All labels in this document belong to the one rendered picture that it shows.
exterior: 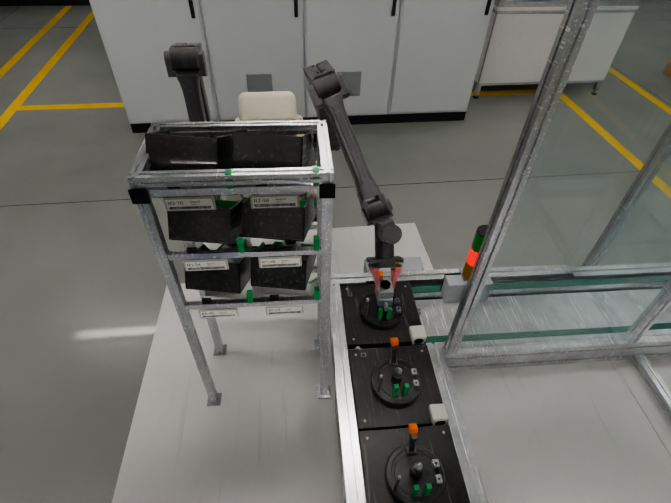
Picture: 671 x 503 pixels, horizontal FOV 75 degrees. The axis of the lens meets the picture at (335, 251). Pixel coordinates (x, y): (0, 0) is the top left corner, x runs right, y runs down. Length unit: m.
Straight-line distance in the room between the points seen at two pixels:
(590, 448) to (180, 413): 1.17
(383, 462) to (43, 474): 1.71
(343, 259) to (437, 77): 2.95
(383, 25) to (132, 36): 2.03
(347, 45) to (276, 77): 0.68
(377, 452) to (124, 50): 3.69
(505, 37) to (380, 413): 4.35
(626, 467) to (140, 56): 4.00
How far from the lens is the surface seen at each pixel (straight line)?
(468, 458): 1.26
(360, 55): 4.15
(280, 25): 4.00
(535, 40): 5.26
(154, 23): 4.09
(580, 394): 1.60
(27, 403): 2.75
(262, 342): 1.49
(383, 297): 1.33
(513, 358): 1.51
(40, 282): 3.28
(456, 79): 4.49
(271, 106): 1.68
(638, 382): 1.72
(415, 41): 4.22
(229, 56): 4.09
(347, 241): 1.81
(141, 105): 4.39
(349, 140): 1.29
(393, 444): 1.22
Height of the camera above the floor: 2.09
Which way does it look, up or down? 44 degrees down
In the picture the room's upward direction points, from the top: 2 degrees clockwise
